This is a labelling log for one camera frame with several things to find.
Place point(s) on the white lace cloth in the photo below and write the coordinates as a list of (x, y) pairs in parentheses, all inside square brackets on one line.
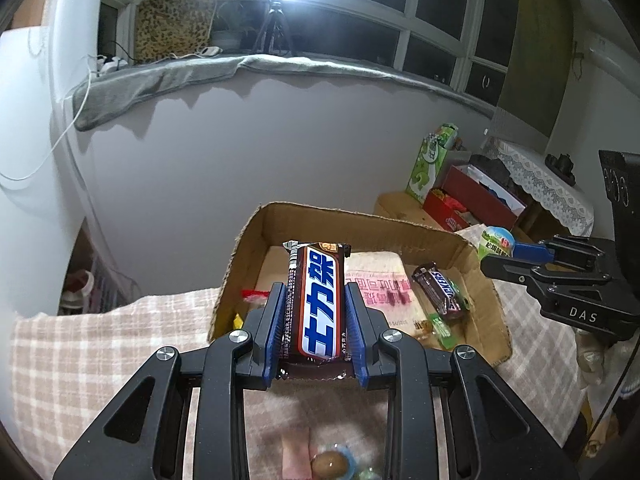
[(530, 170)]

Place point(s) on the red dark snack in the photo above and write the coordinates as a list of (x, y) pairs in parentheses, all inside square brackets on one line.
[(255, 295)]

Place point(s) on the sliced bread packet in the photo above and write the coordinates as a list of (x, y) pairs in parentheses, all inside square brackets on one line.
[(385, 280)]

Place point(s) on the brown chocolate bar white lettering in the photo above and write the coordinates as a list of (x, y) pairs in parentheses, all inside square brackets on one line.
[(317, 305)]

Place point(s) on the small clear wrapped candy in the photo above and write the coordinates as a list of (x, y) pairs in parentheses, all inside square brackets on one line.
[(369, 474)]

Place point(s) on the green snack packet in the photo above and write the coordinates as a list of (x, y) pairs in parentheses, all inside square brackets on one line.
[(425, 170)]

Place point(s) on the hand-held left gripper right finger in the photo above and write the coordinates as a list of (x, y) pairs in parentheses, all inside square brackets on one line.
[(356, 330)]

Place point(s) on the green candy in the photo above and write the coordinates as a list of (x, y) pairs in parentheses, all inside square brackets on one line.
[(442, 330)]

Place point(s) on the white wardrobe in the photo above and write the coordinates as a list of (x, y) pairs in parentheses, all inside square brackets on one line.
[(30, 235)]

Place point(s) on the grey windowsill cloth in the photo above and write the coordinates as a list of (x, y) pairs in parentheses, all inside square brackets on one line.
[(150, 85)]

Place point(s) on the leopard print cushion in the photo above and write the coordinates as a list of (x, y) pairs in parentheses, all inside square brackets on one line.
[(175, 27)]

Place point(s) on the black tripod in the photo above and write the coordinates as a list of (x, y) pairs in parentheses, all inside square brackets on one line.
[(274, 15)]

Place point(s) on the red box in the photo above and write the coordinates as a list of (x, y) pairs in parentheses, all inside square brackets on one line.
[(470, 185)]

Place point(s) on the yellow candy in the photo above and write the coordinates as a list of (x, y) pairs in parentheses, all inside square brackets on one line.
[(239, 321)]

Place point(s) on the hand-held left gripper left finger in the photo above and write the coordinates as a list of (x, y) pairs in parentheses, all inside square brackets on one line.
[(272, 330)]

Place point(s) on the white power strip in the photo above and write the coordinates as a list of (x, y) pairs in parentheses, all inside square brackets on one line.
[(112, 65)]

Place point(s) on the olive curtain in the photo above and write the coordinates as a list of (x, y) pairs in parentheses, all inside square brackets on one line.
[(540, 35)]

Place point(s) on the green lidded snack cup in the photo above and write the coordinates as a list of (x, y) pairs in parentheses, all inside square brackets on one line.
[(497, 240)]

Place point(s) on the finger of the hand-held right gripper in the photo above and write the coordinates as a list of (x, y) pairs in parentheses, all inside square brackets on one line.
[(530, 250), (505, 266)]

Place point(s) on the brown cardboard box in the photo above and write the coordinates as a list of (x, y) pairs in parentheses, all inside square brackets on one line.
[(227, 300)]

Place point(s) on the small brown chocolate bar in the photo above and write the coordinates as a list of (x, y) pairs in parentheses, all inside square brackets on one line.
[(440, 290)]

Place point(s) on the white framed window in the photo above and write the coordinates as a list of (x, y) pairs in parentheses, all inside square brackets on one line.
[(405, 35)]

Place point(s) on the brown egg snack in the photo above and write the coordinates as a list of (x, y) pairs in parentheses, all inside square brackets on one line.
[(330, 465)]

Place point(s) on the pale slipper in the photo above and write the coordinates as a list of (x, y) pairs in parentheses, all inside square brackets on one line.
[(77, 290)]

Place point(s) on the pink snack packet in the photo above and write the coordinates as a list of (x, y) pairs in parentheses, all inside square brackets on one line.
[(295, 455)]

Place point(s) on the pink checked blanket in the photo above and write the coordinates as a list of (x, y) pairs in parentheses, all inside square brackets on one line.
[(75, 360)]

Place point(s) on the white charger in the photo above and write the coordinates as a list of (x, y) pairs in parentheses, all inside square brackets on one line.
[(210, 51)]

